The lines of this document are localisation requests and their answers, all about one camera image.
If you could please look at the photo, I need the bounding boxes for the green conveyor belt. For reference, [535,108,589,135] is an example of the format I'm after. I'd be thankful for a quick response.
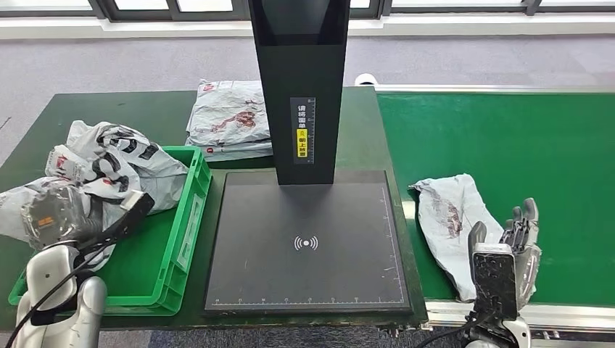
[376,92,615,308]

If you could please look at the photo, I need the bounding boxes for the grey parcel large black letters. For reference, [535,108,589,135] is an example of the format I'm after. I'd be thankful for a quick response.
[0,144,145,273]

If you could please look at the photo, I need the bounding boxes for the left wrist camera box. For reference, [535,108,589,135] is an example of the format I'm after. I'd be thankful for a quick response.
[107,190,156,236]

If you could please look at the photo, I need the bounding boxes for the dark window frame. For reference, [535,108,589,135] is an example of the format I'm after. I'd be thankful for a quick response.
[0,0,615,20]

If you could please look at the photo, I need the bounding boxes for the flat grey parcel red print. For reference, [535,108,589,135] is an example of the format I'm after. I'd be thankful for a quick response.
[184,79,271,147]

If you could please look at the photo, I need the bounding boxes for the green plastic crate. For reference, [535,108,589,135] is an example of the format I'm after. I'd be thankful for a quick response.
[8,145,213,317]

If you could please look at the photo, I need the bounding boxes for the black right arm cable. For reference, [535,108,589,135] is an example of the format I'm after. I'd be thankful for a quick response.
[415,314,482,348]

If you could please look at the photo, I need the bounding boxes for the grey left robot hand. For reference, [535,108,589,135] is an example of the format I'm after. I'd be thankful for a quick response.
[21,184,105,252]

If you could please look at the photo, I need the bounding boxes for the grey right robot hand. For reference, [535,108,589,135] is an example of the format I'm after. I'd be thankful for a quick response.
[467,197,543,308]

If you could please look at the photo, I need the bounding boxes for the flat grey parcel red dot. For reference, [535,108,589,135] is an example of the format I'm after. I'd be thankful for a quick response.
[184,139,273,162]

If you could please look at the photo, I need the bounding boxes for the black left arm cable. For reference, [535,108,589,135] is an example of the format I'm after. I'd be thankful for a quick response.
[4,240,116,348]

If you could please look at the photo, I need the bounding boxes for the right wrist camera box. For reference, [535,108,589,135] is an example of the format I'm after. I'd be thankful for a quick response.
[469,242,519,320]

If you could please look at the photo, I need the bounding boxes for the grey poly parcel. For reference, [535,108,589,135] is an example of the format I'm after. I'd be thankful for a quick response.
[65,120,189,215]

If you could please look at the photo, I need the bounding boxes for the aluminium conveyor frame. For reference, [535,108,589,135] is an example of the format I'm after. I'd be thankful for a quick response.
[373,85,615,348]

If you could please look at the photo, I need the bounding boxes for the grey parcel dark red smear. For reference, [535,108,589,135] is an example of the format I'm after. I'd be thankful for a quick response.
[409,173,505,302]

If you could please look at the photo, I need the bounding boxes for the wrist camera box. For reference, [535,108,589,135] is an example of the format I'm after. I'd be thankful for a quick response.
[107,190,156,236]
[469,242,519,320]

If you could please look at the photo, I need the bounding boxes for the black inbound scanner machine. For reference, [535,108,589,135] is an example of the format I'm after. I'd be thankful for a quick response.
[202,0,414,317]

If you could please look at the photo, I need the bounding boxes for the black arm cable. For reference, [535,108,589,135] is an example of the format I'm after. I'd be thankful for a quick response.
[415,314,482,348]
[4,240,116,348]

